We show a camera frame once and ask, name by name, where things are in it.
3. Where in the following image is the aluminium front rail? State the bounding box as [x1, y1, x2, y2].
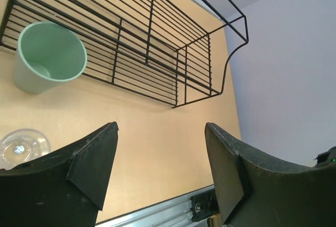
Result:
[96, 185, 214, 227]

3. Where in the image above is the black wire dish rack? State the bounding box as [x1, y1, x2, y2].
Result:
[1, 0, 233, 108]

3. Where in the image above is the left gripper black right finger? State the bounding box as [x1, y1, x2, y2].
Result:
[205, 123, 335, 226]

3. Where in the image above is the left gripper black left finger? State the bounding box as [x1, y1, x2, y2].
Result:
[1, 122, 119, 226]

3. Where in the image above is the clear glass cup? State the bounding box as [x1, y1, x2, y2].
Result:
[1, 128, 51, 170]

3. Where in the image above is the green plastic cup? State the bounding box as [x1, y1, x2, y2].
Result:
[14, 21, 87, 94]

